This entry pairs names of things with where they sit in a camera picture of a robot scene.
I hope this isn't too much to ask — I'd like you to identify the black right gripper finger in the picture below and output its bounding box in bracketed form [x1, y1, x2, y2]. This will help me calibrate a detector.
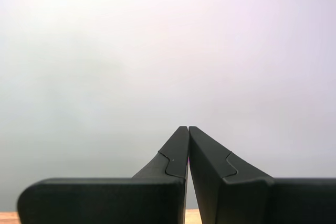
[188, 125, 336, 224]
[17, 125, 190, 224]

